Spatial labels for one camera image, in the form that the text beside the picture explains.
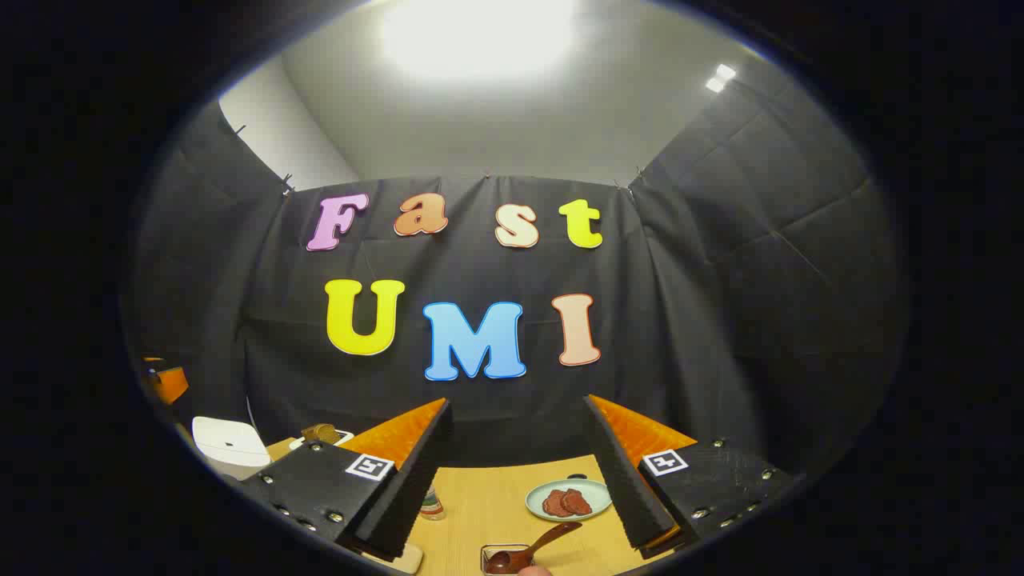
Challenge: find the white toaster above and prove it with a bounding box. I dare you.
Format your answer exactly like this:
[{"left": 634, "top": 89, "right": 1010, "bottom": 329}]
[{"left": 290, "top": 424, "right": 355, "bottom": 451}]

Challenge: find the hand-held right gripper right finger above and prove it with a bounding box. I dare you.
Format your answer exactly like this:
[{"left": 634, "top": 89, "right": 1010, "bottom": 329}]
[{"left": 582, "top": 394, "right": 798, "bottom": 553}]

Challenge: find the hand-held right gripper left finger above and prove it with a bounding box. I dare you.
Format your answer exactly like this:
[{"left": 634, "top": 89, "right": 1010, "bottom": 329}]
[{"left": 240, "top": 398, "right": 454, "bottom": 561}]

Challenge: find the brown wooden spoon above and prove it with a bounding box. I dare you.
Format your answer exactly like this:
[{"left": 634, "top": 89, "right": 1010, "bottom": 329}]
[{"left": 484, "top": 522, "right": 583, "bottom": 576}]

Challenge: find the pale green plate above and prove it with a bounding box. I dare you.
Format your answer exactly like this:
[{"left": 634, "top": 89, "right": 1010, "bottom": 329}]
[{"left": 525, "top": 478, "right": 614, "bottom": 523}]

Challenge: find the large ceiling light panel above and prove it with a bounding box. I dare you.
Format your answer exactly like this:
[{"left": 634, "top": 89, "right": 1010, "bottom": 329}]
[{"left": 379, "top": 0, "right": 578, "bottom": 82}]

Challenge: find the metal wire chopstick holder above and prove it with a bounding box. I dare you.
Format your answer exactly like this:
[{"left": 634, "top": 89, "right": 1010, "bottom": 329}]
[{"left": 479, "top": 544, "right": 534, "bottom": 576}]

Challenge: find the white rice cooker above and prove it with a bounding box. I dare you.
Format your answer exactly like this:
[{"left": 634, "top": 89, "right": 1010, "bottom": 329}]
[{"left": 192, "top": 416, "right": 272, "bottom": 481}]

